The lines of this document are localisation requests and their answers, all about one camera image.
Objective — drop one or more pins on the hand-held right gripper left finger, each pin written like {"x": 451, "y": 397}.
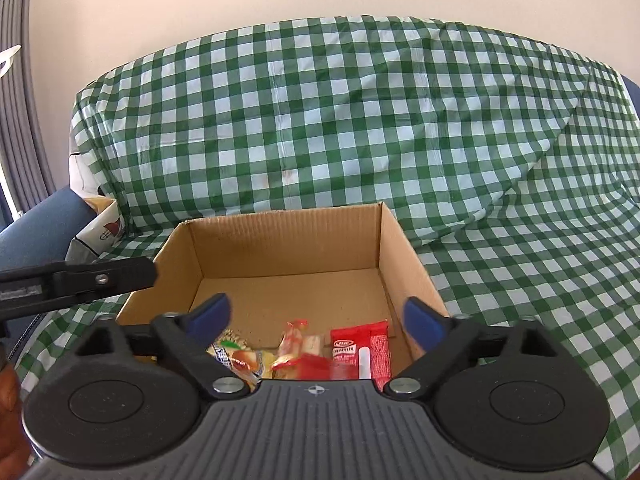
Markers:
{"x": 212, "y": 317}

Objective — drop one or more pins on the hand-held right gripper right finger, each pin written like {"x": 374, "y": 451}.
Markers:
{"x": 422, "y": 322}

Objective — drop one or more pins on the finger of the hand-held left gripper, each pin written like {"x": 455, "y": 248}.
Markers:
{"x": 120, "y": 275}

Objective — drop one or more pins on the clear bag of golden crackers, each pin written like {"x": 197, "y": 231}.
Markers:
{"x": 235, "y": 340}

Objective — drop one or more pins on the small yellow packet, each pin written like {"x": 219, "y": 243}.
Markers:
{"x": 250, "y": 361}

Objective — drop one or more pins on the red packet with white label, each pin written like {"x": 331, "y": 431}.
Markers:
{"x": 345, "y": 347}

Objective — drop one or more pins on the clear yellow pastry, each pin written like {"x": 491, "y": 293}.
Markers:
{"x": 300, "y": 342}

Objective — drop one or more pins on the brown cardboard box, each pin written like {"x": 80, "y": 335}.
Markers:
{"x": 280, "y": 250}

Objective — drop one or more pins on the plain red packet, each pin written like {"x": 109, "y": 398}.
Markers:
{"x": 325, "y": 367}

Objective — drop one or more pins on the person's left hand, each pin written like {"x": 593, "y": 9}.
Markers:
{"x": 9, "y": 410}

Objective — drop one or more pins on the white printed paper bag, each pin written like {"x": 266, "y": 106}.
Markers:
{"x": 102, "y": 232}

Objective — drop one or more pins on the grey curtain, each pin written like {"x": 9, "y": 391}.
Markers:
{"x": 20, "y": 110}

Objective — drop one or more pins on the green white checked cloth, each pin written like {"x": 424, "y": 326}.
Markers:
{"x": 350, "y": 110}

